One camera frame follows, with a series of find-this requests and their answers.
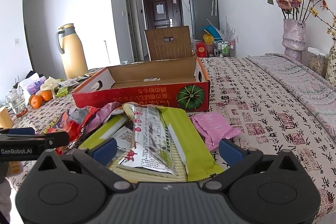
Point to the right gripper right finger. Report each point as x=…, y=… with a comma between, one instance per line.
x=230, y=151

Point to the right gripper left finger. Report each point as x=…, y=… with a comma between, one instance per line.
x=105, y=150

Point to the pink snack packet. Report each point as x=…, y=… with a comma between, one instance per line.
x=213, y=127

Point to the long green snack bar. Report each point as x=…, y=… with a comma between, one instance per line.
x=197, y=159

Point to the red orange chip bag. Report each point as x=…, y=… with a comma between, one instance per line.
x=77, y=123

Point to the white red-lettered snack packet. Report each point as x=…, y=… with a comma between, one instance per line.
x=150, y=151

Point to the drinking glass with goji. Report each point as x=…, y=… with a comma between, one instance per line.
x=18, y=105

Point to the front orange mandarin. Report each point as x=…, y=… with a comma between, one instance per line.
x=35, y=101

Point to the orange mandarin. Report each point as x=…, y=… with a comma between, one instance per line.
x=46, y=95
x=35, y=101

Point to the calligraphy print tablecloth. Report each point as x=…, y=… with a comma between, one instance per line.
x=271, y=119

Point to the rear orange mandarin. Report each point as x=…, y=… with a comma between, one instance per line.
x=46, y=95

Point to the purple tissue pack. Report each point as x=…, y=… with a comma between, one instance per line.
x=32, y=84

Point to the cream artificial flower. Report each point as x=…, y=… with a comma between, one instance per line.
x=50, y=84

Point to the red cardboard pumpkin box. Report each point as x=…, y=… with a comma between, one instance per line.
x=180, y=83

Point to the yellow thermos jug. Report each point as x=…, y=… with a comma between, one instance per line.
x=71, y=50

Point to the brown wooden chair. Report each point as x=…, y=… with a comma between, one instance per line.
x=169, y=43

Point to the clear lidded food container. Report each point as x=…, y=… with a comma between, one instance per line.
x=317, y=61

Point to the floral ceramic vase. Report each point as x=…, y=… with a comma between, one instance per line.
x=331, y=65

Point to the pink textured flower vase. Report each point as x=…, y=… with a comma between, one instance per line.
x=294, y=38

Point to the grey refrigerator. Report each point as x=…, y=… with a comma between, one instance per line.
x=202, y=15

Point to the dark brown entrance door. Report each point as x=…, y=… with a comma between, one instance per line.
x=163, y=13

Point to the metal wire storage cart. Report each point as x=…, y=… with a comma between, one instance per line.
x=224, y=48

